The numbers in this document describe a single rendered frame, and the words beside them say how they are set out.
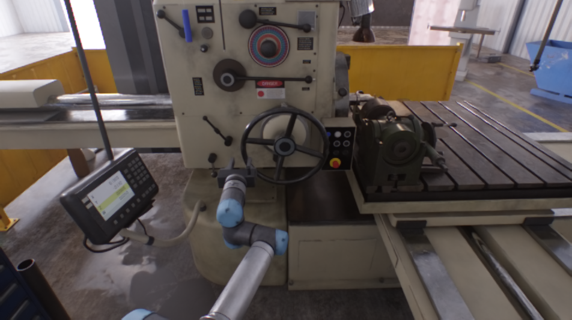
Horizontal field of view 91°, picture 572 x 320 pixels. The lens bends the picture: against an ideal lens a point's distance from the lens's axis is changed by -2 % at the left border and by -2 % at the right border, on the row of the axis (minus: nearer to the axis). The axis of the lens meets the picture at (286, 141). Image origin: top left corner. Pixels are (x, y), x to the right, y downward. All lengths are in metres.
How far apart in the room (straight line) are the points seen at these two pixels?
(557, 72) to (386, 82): 3.95
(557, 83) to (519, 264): 5.72
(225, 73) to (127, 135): 0.92
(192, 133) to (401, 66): 3.14
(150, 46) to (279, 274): 1.76
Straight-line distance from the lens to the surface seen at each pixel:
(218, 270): 2.24
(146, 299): 2.45
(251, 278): 0.83
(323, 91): 1.38
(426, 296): 1.55
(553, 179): 2.07
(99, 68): 4.46
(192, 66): 1.38
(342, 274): 2.27
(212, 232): 1.97
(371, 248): 2.10
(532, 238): 2.09
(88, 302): 2.62
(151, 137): 1.94
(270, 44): 1.22
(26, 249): 3.31
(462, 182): 1.76
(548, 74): 7.36
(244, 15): 1.24
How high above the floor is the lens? 1.89
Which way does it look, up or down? 28 degrees down
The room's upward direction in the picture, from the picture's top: straight up
